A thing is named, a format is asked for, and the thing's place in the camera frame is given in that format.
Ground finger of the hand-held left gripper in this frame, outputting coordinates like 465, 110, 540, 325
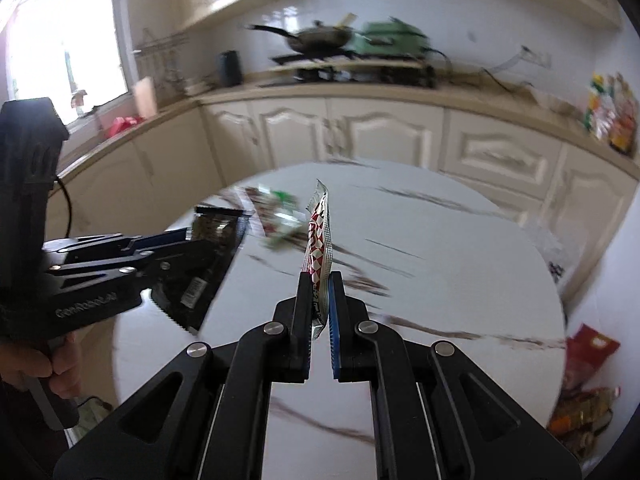
42, 227, 194, 263
46, 239, 222, 293

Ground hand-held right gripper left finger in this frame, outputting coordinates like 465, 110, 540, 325
52, 272, 315, 480

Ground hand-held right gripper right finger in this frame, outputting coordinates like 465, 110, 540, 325
327, 271, 583, 480

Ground dark foil packet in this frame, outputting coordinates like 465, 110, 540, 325
150, 205, 252, 336

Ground red white checked packet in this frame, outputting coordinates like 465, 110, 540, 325
300, 178, 335, 343

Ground person's left hand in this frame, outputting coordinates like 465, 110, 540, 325
0, 332, 84, 402

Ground white packet red print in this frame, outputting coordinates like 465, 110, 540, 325
247, 186, 307, 250

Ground steel faucet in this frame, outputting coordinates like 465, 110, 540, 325
70, 89, 98, 118

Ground round white marble table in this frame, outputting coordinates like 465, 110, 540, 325
112, 159, 568, 480

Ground wooden cutting board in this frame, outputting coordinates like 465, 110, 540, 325
132, 76, 158, 118

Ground sliding window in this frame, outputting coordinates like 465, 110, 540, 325
0, 0, 131, 126

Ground black electric kettle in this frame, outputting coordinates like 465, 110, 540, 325
217, 50, 244, 87

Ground clear printed plastic wrapper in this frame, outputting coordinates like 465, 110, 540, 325
525, 217, 568, 286

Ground black glass gas hob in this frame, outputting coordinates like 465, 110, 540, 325
260, 67, 438, 88

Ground steel wok with lid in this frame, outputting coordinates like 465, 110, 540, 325
247, 12, 358, 56

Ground red snack bag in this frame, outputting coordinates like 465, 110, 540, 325
562, 324, 621, 396

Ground green electric cooker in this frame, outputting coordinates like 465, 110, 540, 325
347, 16, 433, 61

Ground group of condiment bottles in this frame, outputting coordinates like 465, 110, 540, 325
582, 72, 638, 153

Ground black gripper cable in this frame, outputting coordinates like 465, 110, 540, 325
52, 175, 74, 236

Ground wall utensil rack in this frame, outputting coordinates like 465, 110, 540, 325
132, 27, 191, 96

